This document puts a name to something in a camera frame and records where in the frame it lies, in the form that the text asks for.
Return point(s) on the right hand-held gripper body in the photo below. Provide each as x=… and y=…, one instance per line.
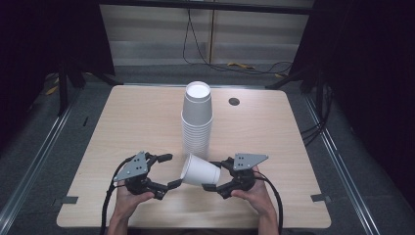
x=244, y=161

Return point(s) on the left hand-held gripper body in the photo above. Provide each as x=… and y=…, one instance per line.
x=135, y=168

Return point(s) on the single white paper cup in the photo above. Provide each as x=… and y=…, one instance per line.
x=200, y=171

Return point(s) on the stack of white paper cups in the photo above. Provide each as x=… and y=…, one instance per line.
x=196, y=120

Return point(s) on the person's left hand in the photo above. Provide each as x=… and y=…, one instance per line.
x=127, y=204

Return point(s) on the person's right hand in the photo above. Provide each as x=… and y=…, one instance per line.
x=261, y=200

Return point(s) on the grey tape piece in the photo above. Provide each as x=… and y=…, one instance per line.
x=319, y=197
x=69, y=199

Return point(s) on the yellow floor tape strip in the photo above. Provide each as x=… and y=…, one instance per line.
x=241, y=65

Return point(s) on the black metal stand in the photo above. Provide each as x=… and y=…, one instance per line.
x=62, y=88

